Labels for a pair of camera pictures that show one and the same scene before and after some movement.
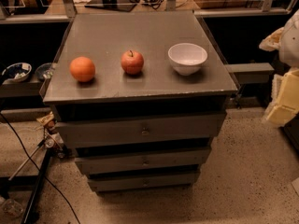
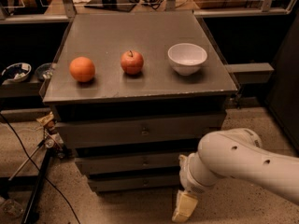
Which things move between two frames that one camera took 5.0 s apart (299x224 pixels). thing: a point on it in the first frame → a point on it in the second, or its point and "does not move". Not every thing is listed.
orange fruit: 82,68 does not move
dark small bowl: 44,71 does not move
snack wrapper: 45,119 does not move
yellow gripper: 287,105 → 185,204
